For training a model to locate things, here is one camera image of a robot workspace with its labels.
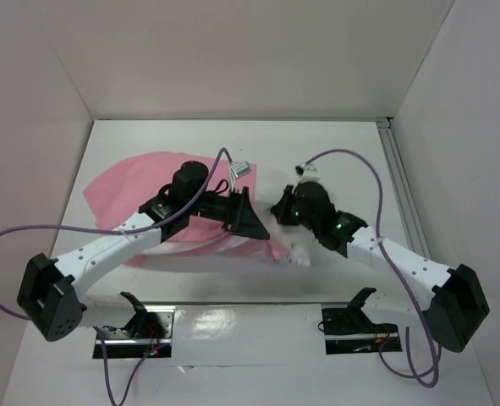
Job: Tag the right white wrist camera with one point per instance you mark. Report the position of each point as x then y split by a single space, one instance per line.
307 169

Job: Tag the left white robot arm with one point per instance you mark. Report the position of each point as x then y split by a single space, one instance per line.
52 289

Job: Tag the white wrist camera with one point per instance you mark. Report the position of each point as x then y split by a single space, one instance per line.
307 169
239 169

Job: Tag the aluminium frame rail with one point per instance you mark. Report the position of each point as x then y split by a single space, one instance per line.
411 222

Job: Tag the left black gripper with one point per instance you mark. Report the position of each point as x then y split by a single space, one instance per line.
239 218

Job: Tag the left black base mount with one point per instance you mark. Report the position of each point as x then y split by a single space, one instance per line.
152 336

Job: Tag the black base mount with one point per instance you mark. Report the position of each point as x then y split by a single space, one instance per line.
152 336
344 335

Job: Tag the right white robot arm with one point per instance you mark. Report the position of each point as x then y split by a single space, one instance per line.
451 299

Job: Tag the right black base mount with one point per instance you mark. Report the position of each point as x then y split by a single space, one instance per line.
344 335

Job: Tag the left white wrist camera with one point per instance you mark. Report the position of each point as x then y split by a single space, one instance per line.
239 169

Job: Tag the white pillow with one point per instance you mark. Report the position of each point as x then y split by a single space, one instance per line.
288 245

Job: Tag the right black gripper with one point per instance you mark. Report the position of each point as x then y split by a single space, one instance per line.
284 207

